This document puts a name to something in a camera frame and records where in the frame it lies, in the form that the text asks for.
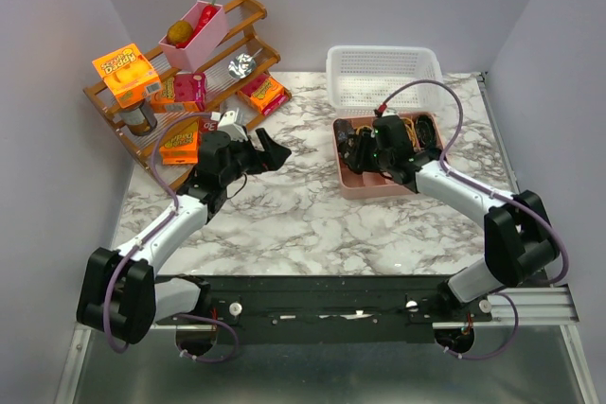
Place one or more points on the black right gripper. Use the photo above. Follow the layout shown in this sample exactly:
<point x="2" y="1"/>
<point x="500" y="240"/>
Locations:
<point x="365" y="165"/>

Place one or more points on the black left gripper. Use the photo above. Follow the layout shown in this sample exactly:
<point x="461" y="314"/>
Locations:
<point x="271" y="159"/>

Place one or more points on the black gold floral tie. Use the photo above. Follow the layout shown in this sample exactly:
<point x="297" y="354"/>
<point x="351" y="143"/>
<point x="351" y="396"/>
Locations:
<point x="352" y="154"/>

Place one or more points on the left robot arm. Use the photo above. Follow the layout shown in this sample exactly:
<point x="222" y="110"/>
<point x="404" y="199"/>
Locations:
<point x="120" y="295"/>

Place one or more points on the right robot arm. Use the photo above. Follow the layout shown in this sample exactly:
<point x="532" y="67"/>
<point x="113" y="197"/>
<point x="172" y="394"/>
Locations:
<point x="517" y="242"/>

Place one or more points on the yellow rolled tie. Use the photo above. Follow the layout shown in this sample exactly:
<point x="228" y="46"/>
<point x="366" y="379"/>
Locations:
<point x="410" y="128"/>
<point x="365" y="131"/>

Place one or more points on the black gold rolled tie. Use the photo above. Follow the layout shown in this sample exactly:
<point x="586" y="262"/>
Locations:
<point x="425" y="131"/>

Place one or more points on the brown blue rolled tie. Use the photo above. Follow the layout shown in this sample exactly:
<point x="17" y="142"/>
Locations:
<point x="344" y="134"/>

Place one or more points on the pink divided organizer box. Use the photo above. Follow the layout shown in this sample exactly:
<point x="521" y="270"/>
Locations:
<point x="371" y="185"/>

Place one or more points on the orange pink box right shelf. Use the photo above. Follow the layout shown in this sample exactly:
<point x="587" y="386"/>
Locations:
<point x="263" y="94"/>

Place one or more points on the red small carton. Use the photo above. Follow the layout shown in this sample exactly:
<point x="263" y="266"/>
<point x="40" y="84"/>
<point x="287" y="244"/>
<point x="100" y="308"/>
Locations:
<point x="207" y="125"/>

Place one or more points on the white perforated plastic basket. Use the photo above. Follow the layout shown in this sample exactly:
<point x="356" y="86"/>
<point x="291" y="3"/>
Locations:
<point x="361" y="77"/>

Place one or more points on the orange box bottom shelf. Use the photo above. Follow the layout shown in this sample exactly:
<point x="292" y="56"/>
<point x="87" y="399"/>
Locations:
<point x="182" y="148"/>

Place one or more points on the silver metal scoop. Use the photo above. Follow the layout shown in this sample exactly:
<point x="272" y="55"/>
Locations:
<point x="243" y="65"/>

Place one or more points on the wooden tiered shelf rack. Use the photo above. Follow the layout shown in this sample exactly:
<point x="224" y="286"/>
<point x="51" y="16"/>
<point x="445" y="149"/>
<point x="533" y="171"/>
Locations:
<point x="241" y="37"/>

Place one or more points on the pink orange sponge box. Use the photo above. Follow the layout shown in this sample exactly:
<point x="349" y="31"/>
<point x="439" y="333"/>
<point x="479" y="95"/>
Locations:
<point x="182" y="93"/>

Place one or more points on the pink rectangular bin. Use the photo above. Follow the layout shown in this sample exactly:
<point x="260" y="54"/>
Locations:
<point x="199" y="50"/>

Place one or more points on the dark glass jar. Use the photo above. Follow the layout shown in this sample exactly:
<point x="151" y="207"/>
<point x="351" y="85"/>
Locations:
<point x="139" y="118"/>

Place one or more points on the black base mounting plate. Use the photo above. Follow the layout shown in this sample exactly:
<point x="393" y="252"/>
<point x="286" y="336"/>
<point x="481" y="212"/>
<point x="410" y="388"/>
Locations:
<point x="321" y="309"/>

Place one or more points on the brown round fruit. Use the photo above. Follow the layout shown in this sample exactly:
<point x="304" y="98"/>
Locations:
<point x="179" y="33"/>

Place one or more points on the red chili pepper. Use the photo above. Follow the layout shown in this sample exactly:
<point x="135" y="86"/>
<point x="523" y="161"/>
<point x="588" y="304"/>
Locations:
<point x="208" y="12"/>

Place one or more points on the orange Scrub Daddy box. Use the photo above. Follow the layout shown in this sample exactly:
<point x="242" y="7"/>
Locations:
<point x="128" y="75"/>

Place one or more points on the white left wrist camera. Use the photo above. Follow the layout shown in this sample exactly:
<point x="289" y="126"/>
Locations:
<point x="230" y="122"/>

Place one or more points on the aluminium rail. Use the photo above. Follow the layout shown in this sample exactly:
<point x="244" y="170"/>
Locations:
<point x="535" y="307"/>

